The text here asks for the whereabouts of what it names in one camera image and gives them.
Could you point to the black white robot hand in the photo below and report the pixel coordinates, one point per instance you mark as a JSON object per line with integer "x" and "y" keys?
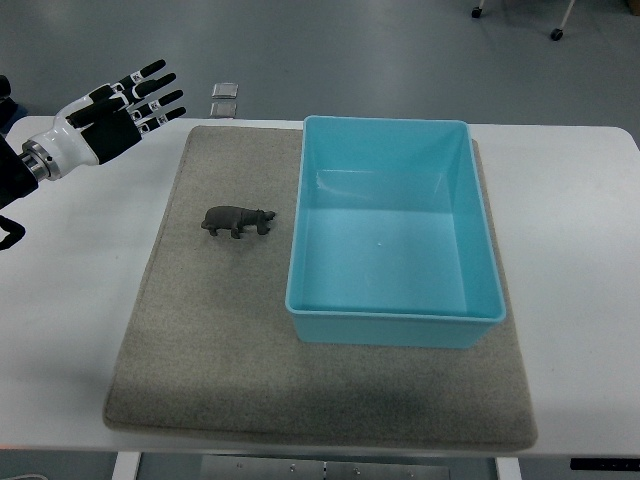
{"x": 103, "y": 124}

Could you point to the brown toy hippo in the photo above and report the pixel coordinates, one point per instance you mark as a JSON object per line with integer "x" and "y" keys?
{"x": 235, "y": 219}

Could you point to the blue plastic box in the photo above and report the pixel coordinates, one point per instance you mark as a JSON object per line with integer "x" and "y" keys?
{"x": 391, "y": 241}

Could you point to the lower metal floor plate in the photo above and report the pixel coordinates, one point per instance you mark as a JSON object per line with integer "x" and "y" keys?
{"x": 221, "y": 110}

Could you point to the metal floor plate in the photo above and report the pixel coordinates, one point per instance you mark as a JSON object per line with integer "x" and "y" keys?
{"x": 225, "y": 90}
{"x": 221, "y": 110}

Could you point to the upper metal floor plate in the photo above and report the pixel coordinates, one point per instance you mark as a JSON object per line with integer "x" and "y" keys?
{"x": 225, "y": 90}

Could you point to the grey felt mat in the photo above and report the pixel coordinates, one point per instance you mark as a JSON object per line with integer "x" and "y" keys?
{"x": 210, "y": 350}

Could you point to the right black caster wheel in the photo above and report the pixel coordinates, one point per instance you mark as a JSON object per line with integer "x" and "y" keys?
{"x": 556, "y": 34}

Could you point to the white cart leg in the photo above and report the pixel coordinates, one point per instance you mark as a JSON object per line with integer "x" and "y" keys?
{"x": 566, "y": 15}

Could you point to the black label strip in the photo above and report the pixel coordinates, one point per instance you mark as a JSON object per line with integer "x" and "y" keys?
{"x": 605, "y": 464}

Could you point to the grey metal table frame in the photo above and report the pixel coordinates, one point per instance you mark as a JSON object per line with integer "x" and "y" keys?
{"x": 127, "y": 466}

